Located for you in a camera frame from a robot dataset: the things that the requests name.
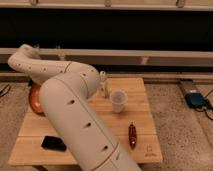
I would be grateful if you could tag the orange ceramic bowl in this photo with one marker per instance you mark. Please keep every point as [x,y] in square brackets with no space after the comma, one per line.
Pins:
[34,99]

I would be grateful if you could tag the black smartphone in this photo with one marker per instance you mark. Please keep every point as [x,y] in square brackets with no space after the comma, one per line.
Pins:
[53,143]

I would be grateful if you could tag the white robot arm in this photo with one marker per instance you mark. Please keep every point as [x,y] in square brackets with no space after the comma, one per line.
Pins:
[65,89]

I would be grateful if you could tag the translucent plastic cup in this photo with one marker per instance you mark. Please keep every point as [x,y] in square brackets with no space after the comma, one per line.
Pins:
[118,99]

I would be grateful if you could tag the wooden slat table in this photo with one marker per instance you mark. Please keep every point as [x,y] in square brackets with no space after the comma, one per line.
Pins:
[27,150]

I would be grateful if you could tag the red brown pocket knife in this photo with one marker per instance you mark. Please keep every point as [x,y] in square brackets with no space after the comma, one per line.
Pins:
[132,133]

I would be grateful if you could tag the blue box on floor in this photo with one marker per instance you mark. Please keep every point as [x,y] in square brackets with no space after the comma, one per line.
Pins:
[195,100]

